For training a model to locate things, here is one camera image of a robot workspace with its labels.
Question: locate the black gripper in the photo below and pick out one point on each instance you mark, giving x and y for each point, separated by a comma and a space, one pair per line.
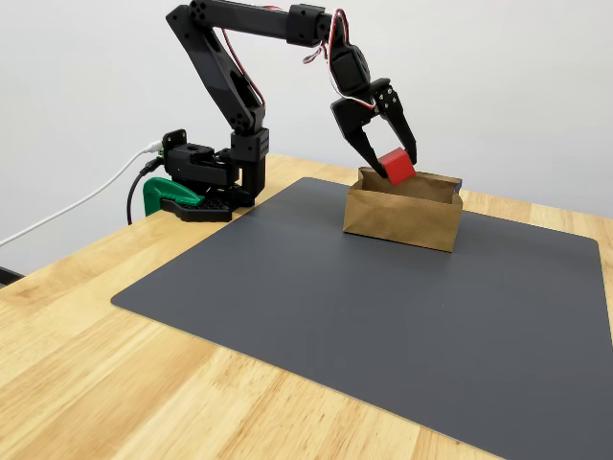
353, 120

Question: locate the red cube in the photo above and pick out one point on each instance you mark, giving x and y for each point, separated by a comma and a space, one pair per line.
397, 167

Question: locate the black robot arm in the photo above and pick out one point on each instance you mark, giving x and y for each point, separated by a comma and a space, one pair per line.
215, 72

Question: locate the brown paper bag tray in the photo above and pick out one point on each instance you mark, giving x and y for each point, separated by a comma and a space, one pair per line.
402, 220

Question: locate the grey mat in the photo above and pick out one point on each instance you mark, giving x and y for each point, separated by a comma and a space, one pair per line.
335, 326

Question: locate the green table clamp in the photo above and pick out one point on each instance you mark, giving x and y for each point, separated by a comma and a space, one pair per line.
158, 191

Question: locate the black controller board mount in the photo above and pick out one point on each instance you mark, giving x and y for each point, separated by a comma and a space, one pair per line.
173, 141

